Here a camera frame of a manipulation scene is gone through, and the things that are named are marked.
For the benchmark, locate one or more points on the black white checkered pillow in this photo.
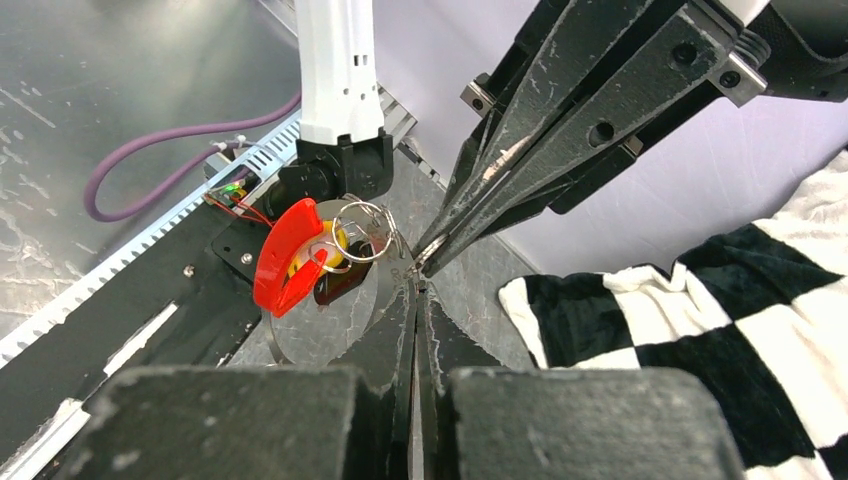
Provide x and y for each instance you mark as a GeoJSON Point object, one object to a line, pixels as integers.
{"type": "Point", "coordinates": [758, 315]}

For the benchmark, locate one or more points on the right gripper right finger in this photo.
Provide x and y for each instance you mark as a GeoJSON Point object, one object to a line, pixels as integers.
{"type": "Point", "coordinates": [482, 420]}

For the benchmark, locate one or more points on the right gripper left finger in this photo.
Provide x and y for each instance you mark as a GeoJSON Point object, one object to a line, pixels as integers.
{"type": "Point", "coordinates": [348, 420]}

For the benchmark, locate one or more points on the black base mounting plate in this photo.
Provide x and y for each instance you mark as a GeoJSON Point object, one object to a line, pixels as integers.
{"type": "Point", "coordinates": [196, 269]}

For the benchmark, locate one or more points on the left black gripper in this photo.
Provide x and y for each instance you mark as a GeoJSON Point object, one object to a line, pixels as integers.
{"type": "Point", "coordinates": [662, 86]}

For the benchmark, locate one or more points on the yellow key tag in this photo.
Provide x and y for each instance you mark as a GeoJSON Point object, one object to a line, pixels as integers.
{"type": "Point", "coordinates": [321, 244]}

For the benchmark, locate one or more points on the red key tag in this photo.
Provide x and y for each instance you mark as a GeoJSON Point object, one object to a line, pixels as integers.
{"type": "Point", "coordinates": [273, 290]}

